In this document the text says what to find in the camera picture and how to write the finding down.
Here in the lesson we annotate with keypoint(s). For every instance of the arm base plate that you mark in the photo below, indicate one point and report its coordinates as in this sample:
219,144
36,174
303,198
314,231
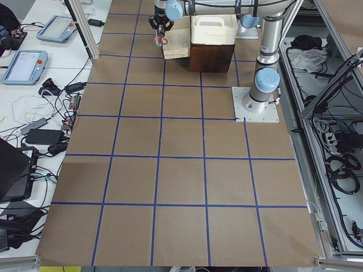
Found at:
248,110

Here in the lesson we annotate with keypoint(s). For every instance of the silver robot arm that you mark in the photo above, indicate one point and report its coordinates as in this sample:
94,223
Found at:
274,17

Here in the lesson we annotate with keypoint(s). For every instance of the dark brown wooden cabinet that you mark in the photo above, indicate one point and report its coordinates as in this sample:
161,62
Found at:
210,58

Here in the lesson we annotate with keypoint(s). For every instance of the wooden drawer white handle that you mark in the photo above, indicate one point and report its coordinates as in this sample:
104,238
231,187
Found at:
178,46

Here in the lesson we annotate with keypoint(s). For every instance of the aluminium frame post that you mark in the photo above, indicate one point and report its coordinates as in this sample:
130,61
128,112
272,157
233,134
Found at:
76,11

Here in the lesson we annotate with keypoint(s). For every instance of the near teach pendant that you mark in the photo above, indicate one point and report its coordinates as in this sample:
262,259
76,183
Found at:
25,68

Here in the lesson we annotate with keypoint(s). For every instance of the black orange scissors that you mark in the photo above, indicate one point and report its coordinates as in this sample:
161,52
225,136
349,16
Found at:
160,40

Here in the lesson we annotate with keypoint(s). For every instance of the far teach pendant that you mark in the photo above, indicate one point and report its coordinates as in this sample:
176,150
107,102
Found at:
57,30

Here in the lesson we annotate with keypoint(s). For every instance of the white crumpled cloth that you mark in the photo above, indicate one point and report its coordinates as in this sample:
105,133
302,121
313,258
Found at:
310,60

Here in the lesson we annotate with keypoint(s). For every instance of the white foam tray box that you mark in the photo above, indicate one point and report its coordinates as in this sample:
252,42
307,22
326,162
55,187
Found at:
214,29

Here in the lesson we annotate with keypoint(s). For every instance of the teach pendant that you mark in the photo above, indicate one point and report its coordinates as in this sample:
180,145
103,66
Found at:
25,68
57,30

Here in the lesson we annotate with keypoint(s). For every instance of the black laptop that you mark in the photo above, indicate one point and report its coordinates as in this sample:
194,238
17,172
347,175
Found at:
17,168

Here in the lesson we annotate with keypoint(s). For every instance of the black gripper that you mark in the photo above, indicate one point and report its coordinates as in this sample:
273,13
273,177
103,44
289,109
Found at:
160,20

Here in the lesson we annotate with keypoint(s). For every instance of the black power adapter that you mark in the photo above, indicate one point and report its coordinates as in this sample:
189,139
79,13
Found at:
44,136

